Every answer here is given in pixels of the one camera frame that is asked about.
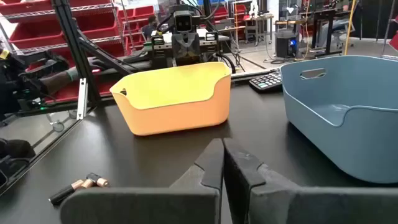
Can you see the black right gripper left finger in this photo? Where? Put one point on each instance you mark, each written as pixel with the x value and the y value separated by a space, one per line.
pixel 140 205

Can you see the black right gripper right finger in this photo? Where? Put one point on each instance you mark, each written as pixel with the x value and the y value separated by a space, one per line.
pixel 311 205

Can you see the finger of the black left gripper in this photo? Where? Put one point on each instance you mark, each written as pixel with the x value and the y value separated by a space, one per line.
pixel 178 51
pixel 193 51

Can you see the black copper Duracell battery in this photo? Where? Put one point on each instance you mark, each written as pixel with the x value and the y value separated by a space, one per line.
pixel 99 180
pixel 62 194

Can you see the person's forearm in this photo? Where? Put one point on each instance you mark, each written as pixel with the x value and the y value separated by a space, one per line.
pixel 57 81

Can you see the seated person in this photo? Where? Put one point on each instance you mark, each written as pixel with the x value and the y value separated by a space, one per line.
pixel 150 29

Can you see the red plastic storage bin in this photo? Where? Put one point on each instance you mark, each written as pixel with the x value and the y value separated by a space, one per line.
pixel 25 6
pixel 143 12
pixel 37 34
pixel 96 25
pixel 90 2

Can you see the person's gloved hand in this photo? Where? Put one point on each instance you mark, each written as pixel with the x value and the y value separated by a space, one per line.
pixel 98 63

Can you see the yellow plastic bin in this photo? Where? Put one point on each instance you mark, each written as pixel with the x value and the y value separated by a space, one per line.
pixel 177 115

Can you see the blue plastic bin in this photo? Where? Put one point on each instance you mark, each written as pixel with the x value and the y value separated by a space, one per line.
pixel 342 149

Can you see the white work table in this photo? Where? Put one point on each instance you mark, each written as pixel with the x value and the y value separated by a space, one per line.
pixel 258 20

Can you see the black calculator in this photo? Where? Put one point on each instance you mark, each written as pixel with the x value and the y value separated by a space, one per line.
pixel 265 81

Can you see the black computer tower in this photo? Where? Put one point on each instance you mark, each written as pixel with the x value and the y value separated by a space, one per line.
pixel 286 45

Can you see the caster wheel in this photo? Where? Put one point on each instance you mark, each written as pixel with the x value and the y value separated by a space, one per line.
pixel 57 124

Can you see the black desk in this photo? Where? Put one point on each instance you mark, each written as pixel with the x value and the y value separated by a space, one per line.
pixel 329 18

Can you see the black device with green lights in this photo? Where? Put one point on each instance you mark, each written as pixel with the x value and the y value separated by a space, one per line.
pixel 18 84

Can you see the yellow pole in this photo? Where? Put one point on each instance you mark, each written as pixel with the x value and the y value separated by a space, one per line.
pixel 349 28

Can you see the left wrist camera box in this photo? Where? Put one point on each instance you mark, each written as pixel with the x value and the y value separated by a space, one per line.
pixel 183 21

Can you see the black aluminium frame post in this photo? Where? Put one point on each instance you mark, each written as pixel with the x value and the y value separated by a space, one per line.
pixel 73 40

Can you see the white metal bracket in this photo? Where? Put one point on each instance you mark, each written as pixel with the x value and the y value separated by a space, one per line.
pixel 82 99

